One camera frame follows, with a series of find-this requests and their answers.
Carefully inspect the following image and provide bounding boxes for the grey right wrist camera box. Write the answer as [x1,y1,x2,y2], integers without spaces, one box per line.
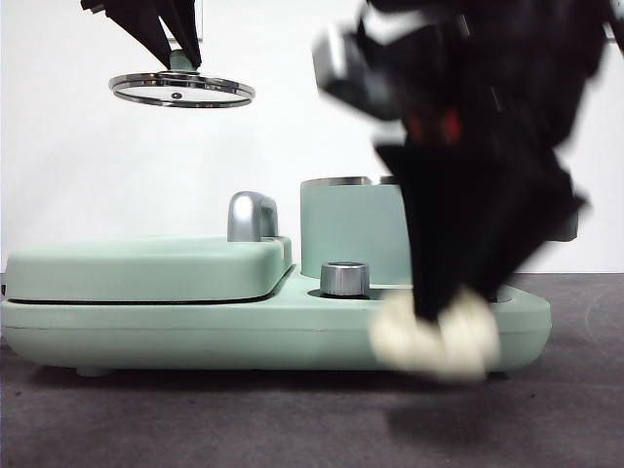
[311,23,406,119]

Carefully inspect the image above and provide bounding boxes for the mint green breakfast machine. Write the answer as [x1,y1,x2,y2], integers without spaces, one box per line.
[0,190,553,379]

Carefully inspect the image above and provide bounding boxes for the glass pot lid green knob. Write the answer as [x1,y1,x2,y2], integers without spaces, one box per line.
[107,48,256,109]

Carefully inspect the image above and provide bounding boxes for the ridged white bun green dots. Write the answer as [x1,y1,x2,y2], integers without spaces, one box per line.
[369,286,502,382]

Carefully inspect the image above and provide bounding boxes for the silver control knob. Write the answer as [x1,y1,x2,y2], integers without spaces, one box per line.
[319,261,371,298]

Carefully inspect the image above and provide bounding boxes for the chrome grill lid handle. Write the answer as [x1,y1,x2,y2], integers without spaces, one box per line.
[226,190,280,244]

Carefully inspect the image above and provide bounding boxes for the mint green pot with handle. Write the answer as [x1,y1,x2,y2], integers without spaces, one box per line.
[299,175,581,282]

